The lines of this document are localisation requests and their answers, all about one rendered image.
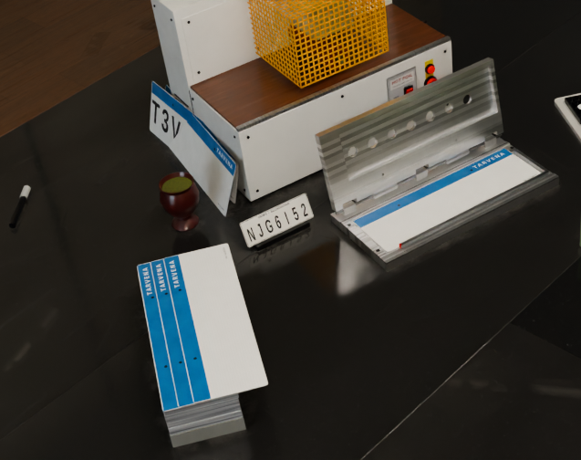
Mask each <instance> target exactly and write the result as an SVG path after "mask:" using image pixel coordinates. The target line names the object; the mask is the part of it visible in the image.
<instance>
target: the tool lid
mask: <svg viewBox="0 0 581 460"><path fill-rule="evenodd" d="M466 95H469V96H470V100H469V101H468V103H466V104H464V103H463V99H464V97H465V96H466ZM448 103H450V104H451V109H450V111H448V112H446V111H445V106H446V105H447V104H448ZM430 111H431V112H432V118H431V120H426V115H427V114H428V112H430ZM410 120H413V121H414V125H413V127H412V128H411V129H410V130H408V128H407V124H408V122H409V121H410ZM391 129H394V131H395V134H394V136H393V137H392V138H389V137H388V133H389V131H390V130H391ZM492 133H493V134H496V135H499V134H501V133H503V120H502V113H501V108H500V101H499V95H498V88H497V82H496V76H495V70H494V63H493V59H492V58H489V57H488V58H486V59H483V60H481V61H479V62H477V63H474V64H472V65H470V66H469V67H466V68H463V69H461V70H458V71H456V72H454V73H452V74H450V75H448V76H446V77H444V78H440V79H438V80H436V81H433V82H432V83H430V84H428V85H425V86H423V87H421V88H419V89H415V90H413V91H412V92H409V93H407V94H405V95H403V96H400V97H398V98H396V99H393V100H391V101H389V102H387V103H384V104H382V105H380V106H378V107H376V108H374V109H372V110H368V111H366V112H364V113H362V114H359V115H357V116H356V117H354V118H351V119H349V120H346V121H343V122H341V123H339V124H338V125H335V126H333V127H331V128H329V129H326V130H324V131H321V132H319V133H317V134H315V138H316V145H317V148H318V153H319V157H320V161H321V164H322V169H323V173H324V176H325V180H326V185H327V191H328V195H329V200H330V203H331V207H332V210H334V211H336V212H337V211H339V210H341V209H343V204H345V203H347V202H349V201H351V200H354V201H356V202H358V201H360V200H362V199H364V198H366V197H369V196H371V195H372V194H373V196H374V197H373V199H376V198H378V197H380V196H381V195H383V194H385V193H388V192H391V191H393V190H395V189H397V188H398V185H397V183H398V182H400V181H402V180H405V179H407V178H409V177H411V176H412V175H414V174H416V170H417V169H419V168H420V167H422V166H424V165H425V166H427V167H429V168H430V167H431V166H433V165H435V164H437V163H439V162H443V161H446V163H445V164H449V163H451V162H454V161H456V160H458V159H460V158H461V157H463V156H465V155H467V154H469V153H470V151H469V149H470V148H471V147H473V146H475V145H478V144H480V143H482V142H484V141H485V138H484V137H486V136H488V135H490V134H492ZM371 138H375V141H376V142H375V144H374V145H373V146H372V147H369V146H368V141H369V140H370V139H371ZM351 147H355V148H356V152H355V154H354V155H352V156H349V155H348V151H349V149H350V148H351Z"/></svg>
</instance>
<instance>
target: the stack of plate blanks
mask: <svg viewBox="0 0 581 460"><path fill-rule="evenodd" d="M137 269H138V275H139V280H140V289H141V295H142V300H143V305H144V310H145V315H146V320H147V325H148V331H149V335H150V345H151V350H152V356H153V360H154V366H155V371H156V376H157V381H158V386H159V391H160V397H161V406H162V410H163V413H164V417H165V420H166V423H167V426H168V428H169V433H170V438H171V443H172V446H173V447H177V446H181V445H185V444H191V443H195V442H199V441H202V440H206V439H210V438H214V437H217V436H221V435H225V434H231V433H235V432H239V431H242V430H245V429H246V427H245V423H244V416H243V412H242V408H241V404H240V401H239V395H238V393H237V394H233V395H229V396H225V397H222V398H218V399H214V400H210V401H207V402H200V403H196V404H193V405H189V406H185V407H179V406H178V403H177V399H176V394H175V390H174V384H173V379H172V375H171V366H170V362H169V357H168V352H167V348H166V342H165V338H164V333H163V328H162V324H161V315H160V311H159V306H158V300H157V296H156V291H155V287H154V282H153V277H152V273H151V268H150V262H149V263H145V264H141V265H138V266H137Z"/></svg>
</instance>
